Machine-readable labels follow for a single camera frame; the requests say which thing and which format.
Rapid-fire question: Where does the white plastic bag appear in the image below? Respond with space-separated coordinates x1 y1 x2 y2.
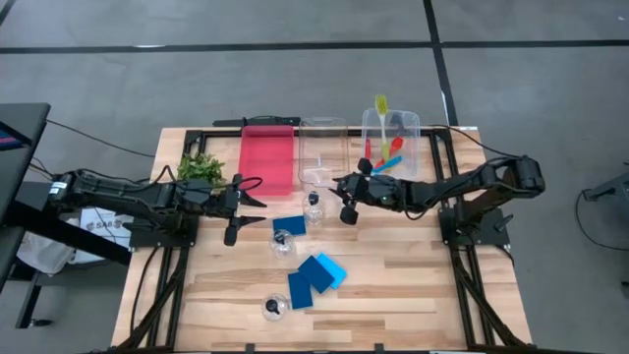
17 230 75 275

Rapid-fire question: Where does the narrow clear plastic bin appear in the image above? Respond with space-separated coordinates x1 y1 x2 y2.
297 116 351 188

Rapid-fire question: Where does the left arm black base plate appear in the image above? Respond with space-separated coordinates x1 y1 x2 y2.
128 215 199 250

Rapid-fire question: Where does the black power strip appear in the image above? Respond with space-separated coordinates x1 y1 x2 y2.
211 115 302 128

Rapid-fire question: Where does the black floor stand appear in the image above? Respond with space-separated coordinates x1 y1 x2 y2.
582 161 629 203

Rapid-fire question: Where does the blue scrub sponge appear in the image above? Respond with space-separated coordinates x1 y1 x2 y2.
272 214 308 237
287 270 315 311
314 252 348 290
297 255 336 295

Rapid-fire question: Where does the thin black floor cable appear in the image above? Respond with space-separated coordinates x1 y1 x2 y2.
44 117 157 159

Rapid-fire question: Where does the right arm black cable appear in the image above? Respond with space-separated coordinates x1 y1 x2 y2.
427 123 522 159

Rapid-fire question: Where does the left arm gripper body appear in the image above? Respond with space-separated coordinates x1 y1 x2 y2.
211 173 246 247

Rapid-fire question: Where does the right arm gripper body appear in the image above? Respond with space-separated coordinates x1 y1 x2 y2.
339 157 403 226

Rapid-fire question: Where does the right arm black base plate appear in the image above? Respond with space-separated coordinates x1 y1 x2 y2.
439 206 512 249

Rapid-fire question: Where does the green dish brush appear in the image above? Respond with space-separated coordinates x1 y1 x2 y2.
373 93 392 163

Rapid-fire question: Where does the small lit display screen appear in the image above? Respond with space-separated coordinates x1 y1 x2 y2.
0 120 26 152

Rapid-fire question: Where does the black desk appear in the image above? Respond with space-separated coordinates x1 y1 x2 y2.
0 101 134 330

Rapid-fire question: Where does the large clear plastic bin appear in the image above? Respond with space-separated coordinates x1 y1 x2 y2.
361 107 423 182

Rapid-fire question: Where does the white printed cardboard box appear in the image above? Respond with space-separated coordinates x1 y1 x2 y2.
78 206 137 265

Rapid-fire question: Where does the red plastic bin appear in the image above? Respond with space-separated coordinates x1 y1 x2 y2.
237 124 296 197

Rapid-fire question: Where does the green potted plant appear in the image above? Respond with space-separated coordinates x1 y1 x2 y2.
175 151 227 191

